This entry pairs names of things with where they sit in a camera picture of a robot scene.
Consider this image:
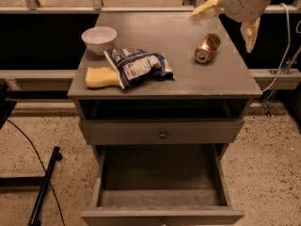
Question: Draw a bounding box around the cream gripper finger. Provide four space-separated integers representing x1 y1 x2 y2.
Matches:
190 0 222 19
240 18 261 53

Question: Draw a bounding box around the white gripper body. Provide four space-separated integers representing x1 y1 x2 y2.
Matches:
221 0 271 23

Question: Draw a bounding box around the orange soda can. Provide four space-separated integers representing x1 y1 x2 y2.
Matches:
195 33 221 63

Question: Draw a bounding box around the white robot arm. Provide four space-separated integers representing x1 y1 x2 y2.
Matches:
190 0 272 53

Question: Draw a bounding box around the grey wooden drawer cabinet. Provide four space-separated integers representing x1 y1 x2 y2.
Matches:
67 11 262 162

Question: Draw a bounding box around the upper grey drawer with knob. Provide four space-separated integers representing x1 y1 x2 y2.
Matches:
80 119 244 145

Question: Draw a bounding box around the open grey lower drawer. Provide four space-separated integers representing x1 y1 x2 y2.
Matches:
82 144 244 226

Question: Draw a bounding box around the blue white chip bag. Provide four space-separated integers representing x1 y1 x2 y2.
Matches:
104 48 173 89

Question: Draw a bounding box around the white ceramic bowl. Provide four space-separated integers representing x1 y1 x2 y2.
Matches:
81 26 117 55

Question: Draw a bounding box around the yellow sponge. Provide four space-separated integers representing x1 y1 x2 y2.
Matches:
86 67 119 89

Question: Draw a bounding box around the black box at left edge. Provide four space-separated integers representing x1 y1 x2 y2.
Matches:
0 82 17 129

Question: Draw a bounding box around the black stand leg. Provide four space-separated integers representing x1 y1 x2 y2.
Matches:
0 146 62 226

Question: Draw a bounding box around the metal railing frame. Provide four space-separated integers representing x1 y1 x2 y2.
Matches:
0 0 301 15

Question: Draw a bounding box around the black cable on floor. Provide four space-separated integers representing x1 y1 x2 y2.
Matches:
5 119 66 226

